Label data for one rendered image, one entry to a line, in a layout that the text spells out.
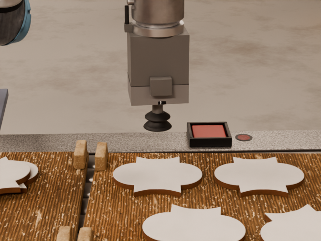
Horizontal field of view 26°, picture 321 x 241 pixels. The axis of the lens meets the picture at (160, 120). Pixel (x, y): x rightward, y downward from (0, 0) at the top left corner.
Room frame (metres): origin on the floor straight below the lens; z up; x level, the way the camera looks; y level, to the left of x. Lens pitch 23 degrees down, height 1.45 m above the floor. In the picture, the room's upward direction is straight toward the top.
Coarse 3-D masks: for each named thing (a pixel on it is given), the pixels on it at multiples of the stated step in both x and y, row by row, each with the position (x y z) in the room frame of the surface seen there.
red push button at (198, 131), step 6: (192, 126) 1.19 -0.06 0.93; (198, 126) 1.19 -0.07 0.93; (204, 126) 1.19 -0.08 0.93; (210, 126) 1.19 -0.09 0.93; (216, 126) 1.19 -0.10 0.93; (222, 126) 1.19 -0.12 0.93; (198, 132) 1.16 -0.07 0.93; (204, 132) 1.16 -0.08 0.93; (210, 132) 1.16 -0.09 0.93; (216, 132) 1.16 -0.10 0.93; (222, 132) 1.16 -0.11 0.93
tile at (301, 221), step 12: (264, 216) 0.85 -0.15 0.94; (276, 216) 0.84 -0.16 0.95; (288, 216) 0.84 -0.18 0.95; (300, 216) 0.84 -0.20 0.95; (312, 216) 0.84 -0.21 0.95; (264, 228) 0.81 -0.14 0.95; (276, 228) 0.81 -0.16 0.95; (288, 228) 0.81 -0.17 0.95; (300, 228) 0.81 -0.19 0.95; (312, 228) 0.81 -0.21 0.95; (264, 240) 0.78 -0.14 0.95; (276, 240) 0.78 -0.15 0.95; (288, 240) 0.78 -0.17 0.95; (300, 240) 0.78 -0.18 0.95; (312, 240) 0.78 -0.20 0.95
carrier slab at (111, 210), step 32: (128, 160) 1.03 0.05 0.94; (192, 160) 1.03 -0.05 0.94; (224, 160) 1.03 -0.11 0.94; (288, 160) 1.03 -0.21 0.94; (320, 160) 1.03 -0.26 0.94; (96, 192) 0.92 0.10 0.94; (128, 192) 0.92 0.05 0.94; (192, 192) 0.92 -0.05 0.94; (224, 192) 0.92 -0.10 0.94; (288, 192) 0.92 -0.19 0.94; (320, 192) 0.92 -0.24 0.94; (96, 224) 0.83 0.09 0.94; (128, 224) 0.83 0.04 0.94; (256, 224) 0.83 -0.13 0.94
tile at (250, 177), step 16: (240, 160) 1.01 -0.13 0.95; (256, 160) 1.01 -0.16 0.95; (272, 160) 1.01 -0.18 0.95; (224, 176) 0.96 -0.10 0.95; (240, 176) 0.96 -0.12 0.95; (256, 176) 0.96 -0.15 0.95; (272, 176) 0.96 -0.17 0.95; (288, 176) 0.96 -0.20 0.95; (240, 192) 0.91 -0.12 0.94; (256, 192) 0.92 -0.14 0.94; (272, 192) 0.92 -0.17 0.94
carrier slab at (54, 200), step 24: (48, 168) 1.00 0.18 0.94; (72, 168) 1.00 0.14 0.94; (48, 192) 0.92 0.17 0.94; (72, 192) 0.92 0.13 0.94; (0, 216) 0.85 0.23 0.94; (24, 216) 0.85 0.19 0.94; (48, 216) 0.85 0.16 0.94; (72, 216) 0.85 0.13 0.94; (0, 240) 0.79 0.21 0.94; (24, 240) 0.79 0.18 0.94; (48, 240) 0.79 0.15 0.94; (72, 240) 0.79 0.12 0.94
